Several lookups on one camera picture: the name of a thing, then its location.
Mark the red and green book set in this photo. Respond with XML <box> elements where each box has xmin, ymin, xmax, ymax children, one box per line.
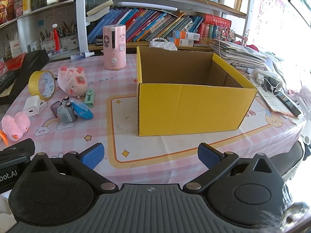
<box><xmin>199</xmin><ymin>23</ymin><xmax>220</xmax><ymax>44</ymax></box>

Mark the white pen holder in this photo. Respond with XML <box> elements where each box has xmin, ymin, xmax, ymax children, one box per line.
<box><xmin>59</xmin><ymin>34</ymin><xmax>78</xmax><ymax>51</ymax></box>
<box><xmin>40</xmin><ymin>39</ymin><xmax>57</xmax><ymax>52</ymax></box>

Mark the grey toy car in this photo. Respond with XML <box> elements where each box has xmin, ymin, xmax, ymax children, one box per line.
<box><xmin>50</xmin><ymin>96</ymin><xmax>78</xmax><ymax>122</ymax></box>

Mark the pink pig plush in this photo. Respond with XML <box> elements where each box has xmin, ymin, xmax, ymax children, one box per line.
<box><xmin>57</xmin><ymin>66</ymin><xmax>87</xmax><ymax>96</ymax></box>

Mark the orange and blue carton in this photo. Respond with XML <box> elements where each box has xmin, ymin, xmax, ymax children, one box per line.
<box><xmin>170</xmin><ymin>37</ymin><xmax>195</xmax><ymax>46</ymax></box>
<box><xmin>172</xmin><ymin>30</ymin><xmax>201</xmax><ymax>40</ymax></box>

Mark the pink checked tablecloth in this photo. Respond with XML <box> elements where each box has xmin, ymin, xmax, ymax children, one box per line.
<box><xmin>0</xmin><ymin>52</ymin><xmax>307</xmax><ymax>187</ymax></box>

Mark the green correction tape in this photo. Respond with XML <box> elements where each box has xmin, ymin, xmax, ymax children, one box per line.
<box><xmin>84</xmin><ymin>89</ymin><xmax>95</xmax><ymax>108</ymax></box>

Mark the red tassel ornament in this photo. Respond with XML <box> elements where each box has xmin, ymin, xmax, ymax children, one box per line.
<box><xmin>52</xmin><ymin>24</ymin><xmax>61</xmax><ymax>50</ymax></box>

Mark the white bookshelf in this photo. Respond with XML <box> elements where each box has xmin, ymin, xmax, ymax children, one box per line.
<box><xmin>0</xmin><ymin>0</ymin><xmax>251</xmax><ymax>54</ymax></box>

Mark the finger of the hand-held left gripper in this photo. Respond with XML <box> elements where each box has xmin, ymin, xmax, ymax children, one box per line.
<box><xmin>0</xmin><ymin>138</ymin><xmax>35</xmax><ymax>156</ymax></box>

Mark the white power strip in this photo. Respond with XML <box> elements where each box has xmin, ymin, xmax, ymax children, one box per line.
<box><xmin>253</xmin><ymin>68</ymin><xmax>283</xmax><ymax>95</ymax></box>

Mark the pink fluffy plush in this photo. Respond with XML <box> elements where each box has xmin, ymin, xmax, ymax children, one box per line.
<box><xmin>1</xmin><ymin>112</ymin><xmax>31</xmax><ymax>142</ymax></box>

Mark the pink-edged booklet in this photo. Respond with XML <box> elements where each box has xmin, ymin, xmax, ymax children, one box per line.
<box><xmin>258</xmin><ymin>85</ymin><xmax>295</xmax><ymax>119</ymax></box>

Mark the white cable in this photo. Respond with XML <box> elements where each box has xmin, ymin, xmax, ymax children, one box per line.
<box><xmin>202</xmin><ymin>0</ymin><xmax>223</xmax><ymax>55</ymax></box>

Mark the blue plastic toy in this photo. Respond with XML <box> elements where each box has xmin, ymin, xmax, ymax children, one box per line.
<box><xmin>70</xmin><ymin>98</ymin><xmax>94</xmax><ymax>120</ymax></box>

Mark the row of slanted books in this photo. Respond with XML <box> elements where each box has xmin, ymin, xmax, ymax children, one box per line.
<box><xmin>86</xmin><ymin>8</ymin><xmax>204</xmax><ymax>43</ymax></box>

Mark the yellow cardboard box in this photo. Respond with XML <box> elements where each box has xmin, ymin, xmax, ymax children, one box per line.
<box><xmin>136</xmin><ymin>46</ymin><xmax>258</xmax><ymax>136</ymax></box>

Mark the black case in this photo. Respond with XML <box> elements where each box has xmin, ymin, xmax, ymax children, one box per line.
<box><xmin>0</xmin><ymin>49</ymin><xmax>50</xmax><ymax>95</ymax></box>

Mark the alphabet wall poster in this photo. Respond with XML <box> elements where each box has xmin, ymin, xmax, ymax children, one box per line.
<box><xmin>253</xmin><ymin>0</ymin><xmax>285</xmax><ymax>39</ymax></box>

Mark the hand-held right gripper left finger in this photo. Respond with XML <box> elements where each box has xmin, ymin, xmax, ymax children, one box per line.
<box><xmin>29</xmin><ymin>143</ymin><xmax>119</xmax><ymax>193</ymax></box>

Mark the white quilted purse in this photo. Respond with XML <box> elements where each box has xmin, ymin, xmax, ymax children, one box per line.
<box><xmin>149</xmin><ymin>37</ymin><xmax>177</xmax><ymax>51</ymax></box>

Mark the pink humidifier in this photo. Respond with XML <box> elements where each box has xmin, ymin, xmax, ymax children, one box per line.
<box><xmin>102</xmin><ymin>25</ymin><xmax>127</xmax><ymax>70</ymax></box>

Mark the red packet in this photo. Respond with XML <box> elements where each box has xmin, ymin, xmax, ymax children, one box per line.
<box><xmin>4</xmin><ymin>53</ymin><xmax>27</xmax><ymax>72</ymax></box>

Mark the black phone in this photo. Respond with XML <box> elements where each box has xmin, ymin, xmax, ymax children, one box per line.
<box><xmin>276</xmin><ymin>91</ymin><xmax>302</xmax><ymax>117</ymax></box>

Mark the white charger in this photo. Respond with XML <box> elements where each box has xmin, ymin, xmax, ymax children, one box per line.
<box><xmin>23</xmin><ymin>95</ymin><xmax>48</xmax><ymax>117</ymax></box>

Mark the red dictionary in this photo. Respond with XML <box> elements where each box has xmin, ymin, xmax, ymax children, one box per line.
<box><xmin>203</xmin><ymin>14</ymin><xmax>232</xmax><ymax>27</ymax></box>

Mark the pink cloth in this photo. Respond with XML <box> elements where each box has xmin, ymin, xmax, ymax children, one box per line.
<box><xmin>287</xmin><ymin>85</ymin><xmax>311</xmax><ymax>102</ymax></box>

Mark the stack of papers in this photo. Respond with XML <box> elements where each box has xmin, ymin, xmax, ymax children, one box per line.
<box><xmin>209</xmin><ymin>39</ymin><xmax>269</xmax><ymax>72</ymax></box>

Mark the black chair seat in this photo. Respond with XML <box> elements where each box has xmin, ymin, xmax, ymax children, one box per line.
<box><xmin>277</xmin><ymin>141</ymin><xmax>304</xmax><ymax>180</ymax></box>

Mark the yellow tape roll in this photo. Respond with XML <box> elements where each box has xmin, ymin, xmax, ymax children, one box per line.
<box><xmin>28</xmin><ymin>70</ymin><xmax>56</xmax><ymax>101</ymax></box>

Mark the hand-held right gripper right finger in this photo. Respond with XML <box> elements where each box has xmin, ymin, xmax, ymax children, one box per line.
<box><xmin>183</xmin><ymin>143</ymin><xmax>283</xmax><ymax>193</ymax></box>

